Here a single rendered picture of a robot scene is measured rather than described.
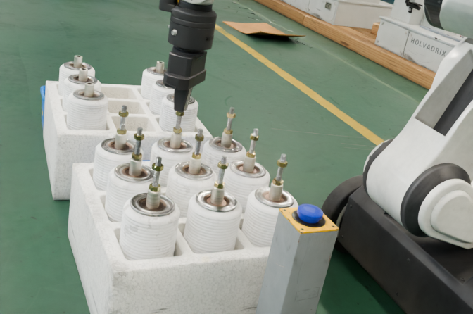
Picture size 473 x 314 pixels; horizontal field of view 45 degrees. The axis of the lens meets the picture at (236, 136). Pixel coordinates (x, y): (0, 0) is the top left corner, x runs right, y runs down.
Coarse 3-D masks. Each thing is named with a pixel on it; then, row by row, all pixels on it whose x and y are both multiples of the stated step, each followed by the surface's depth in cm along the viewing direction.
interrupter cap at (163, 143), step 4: (160, 140) 122; (164, 140) 122; (168, 140) 122; (184, 140) 124; (160, 144) 120; (164, 144) 120; (168, 144) 121; (184, 144) 122; (188, 144) 122; (160, 148) 118; (164, 148) 118; (168, 148) 119; (172, 148) 120; (180, 148) 120; (184, 148) 120; (188, 148) 120; (192, 148) 121; (172, 152) 117; (176, 152) 117; (180, 152) 118; (184, 152) 118; (188, 152) 119
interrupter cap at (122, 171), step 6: (120, 168) 106; (126, 168) 107; (144, 168) 108; (150, 168) 108; (120, 174) 104; (126, 174) 105; (144, 174) 106; (150, 174) 106; (126, 180) 103; (132, 180) 102; (138, 180) 103; (144, 180) 103; (150, 180) 104
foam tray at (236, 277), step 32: (96, 192) 111; (96, 224) 101; (96, 256) 100; (192, 256) 97; (224, 256) 99; (256, 256) 100; (96, 288) 100; (128, 288) 92; (160, 288) 94; (192, 288) 97; (224, 288) 100; (256, 288) 103
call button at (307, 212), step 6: (306, 204) 89; (300, 210) 87; (306, 210) 87; (312, 210) 88; (318, 210) 88; (300, 216) 88; (306, 216) 86; (312, 216) 86; (318, 216) 86; (312, 222) 87
